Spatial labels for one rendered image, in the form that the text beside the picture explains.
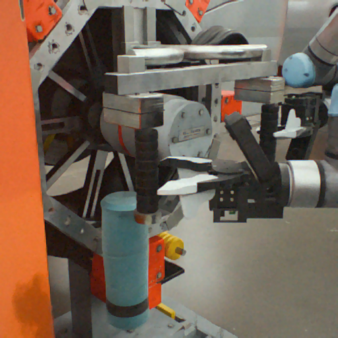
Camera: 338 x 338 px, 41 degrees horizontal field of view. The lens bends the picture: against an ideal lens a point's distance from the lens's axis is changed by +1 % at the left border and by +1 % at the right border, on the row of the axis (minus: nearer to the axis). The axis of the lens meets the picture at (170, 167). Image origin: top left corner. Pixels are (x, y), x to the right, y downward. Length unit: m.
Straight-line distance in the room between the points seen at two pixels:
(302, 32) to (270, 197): 2.72
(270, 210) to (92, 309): 0.66
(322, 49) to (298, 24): 2.37
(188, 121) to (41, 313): 0.46
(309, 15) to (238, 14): 1.86
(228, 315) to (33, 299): 1.36
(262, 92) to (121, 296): 0.48
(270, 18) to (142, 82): 1.06
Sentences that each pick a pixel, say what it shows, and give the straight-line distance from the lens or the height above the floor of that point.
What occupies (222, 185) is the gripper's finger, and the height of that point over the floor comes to 0.83.
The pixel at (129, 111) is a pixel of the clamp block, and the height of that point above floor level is 0.93.
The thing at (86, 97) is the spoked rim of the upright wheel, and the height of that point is 0.90.
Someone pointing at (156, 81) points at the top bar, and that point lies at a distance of 0.71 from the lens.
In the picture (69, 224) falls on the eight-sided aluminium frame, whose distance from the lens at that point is 0.90.
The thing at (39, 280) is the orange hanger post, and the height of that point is 0.78.
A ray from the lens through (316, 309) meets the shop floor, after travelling 1.93.
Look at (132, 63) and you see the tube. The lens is 0.68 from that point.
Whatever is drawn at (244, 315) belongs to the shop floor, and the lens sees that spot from 1.84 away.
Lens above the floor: 1.04
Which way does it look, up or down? 17 degrees down
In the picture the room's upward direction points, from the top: straight up
